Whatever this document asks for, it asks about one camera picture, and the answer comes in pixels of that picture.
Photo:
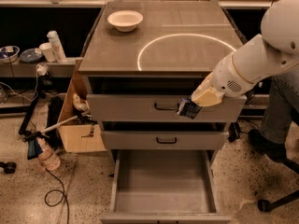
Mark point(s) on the black bar leaning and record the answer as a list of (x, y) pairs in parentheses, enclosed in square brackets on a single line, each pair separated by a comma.
[(29, 114)]

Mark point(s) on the blue plate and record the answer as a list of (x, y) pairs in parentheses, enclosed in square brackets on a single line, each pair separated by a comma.
[(32, 55)]

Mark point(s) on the white cylindrical canister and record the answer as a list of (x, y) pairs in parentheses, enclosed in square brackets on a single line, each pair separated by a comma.
[(56, 46)]

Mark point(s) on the black shoe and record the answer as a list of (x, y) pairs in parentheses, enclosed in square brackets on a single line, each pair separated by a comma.
[(275, 152)]

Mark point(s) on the white rod tool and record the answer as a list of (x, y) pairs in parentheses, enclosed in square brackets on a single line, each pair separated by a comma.
[(59, 124)]

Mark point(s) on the white paper bowl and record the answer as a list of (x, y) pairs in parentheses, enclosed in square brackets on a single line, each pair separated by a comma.
[(125, 20)]

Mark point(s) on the person leg in jeans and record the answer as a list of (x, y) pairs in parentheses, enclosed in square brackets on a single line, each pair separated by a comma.
[(283, 99)]

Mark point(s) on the white paper cup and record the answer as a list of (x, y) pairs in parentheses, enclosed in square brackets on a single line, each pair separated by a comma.
[(46, 49)]

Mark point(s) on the grey drawer cabinet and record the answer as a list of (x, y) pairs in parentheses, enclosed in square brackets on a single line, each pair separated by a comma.
[(169, 53)]

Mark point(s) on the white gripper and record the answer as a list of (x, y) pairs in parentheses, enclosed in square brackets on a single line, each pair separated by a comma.
[(230, 78)]

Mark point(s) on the grey open bottom drawer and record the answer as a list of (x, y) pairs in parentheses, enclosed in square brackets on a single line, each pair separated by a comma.
[(163, 187)]

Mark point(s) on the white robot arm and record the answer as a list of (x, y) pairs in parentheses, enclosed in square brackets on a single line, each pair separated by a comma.
[(274, 51)]

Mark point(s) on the grey middle drawer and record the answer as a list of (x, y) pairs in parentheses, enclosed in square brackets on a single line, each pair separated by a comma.
[(164, 140)]

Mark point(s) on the spray bottle with blue trigger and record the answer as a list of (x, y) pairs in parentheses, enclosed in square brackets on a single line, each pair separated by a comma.
[(39, 148)]

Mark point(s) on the cardboard box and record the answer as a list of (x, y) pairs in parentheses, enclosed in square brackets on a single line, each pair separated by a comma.
[(81, 135)]

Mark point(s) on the grey top drawer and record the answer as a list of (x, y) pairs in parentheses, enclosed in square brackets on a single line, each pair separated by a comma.
[(158, 108)]

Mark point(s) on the bowl on left shelf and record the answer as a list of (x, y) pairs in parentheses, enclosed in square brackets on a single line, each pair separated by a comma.
[(9, 54)]

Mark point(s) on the black caster on floor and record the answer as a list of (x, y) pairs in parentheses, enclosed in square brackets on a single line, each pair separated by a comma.
[(9, 167)]

